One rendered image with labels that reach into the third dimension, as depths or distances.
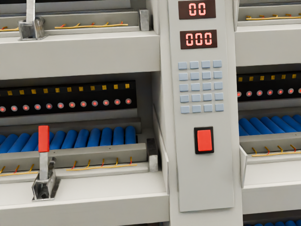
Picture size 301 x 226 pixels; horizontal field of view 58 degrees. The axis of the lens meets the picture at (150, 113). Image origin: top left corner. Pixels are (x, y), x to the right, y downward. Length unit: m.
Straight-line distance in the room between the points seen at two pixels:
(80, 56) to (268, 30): 0.24
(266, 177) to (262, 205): 0.04
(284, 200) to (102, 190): 0.24
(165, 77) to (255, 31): 0.13
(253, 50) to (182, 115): 0.13
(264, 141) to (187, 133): 0.15
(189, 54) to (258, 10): 0.16
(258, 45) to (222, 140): 0.13
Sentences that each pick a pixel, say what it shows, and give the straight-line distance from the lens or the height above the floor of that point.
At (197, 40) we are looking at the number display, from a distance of 0.35.
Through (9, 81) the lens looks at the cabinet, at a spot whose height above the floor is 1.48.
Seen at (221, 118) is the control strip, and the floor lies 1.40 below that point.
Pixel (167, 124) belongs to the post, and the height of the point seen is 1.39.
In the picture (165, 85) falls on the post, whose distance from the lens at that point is 0.34.
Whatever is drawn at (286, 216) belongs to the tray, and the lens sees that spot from 0.61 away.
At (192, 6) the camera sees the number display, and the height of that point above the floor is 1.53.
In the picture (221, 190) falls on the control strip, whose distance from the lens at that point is 0.37.
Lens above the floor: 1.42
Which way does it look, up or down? 3 degrees down
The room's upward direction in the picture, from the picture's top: 4 degrees counter-clockwise
